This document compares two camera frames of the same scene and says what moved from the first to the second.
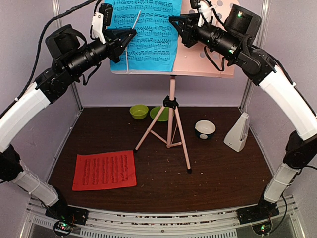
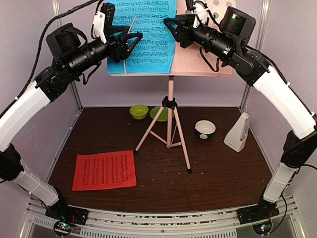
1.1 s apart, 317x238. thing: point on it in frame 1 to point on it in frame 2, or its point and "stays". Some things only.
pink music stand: [200, 61] to [208, 12]
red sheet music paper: [104, 170] stays
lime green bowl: [139, 111] stays
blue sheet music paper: [154, 47] stays
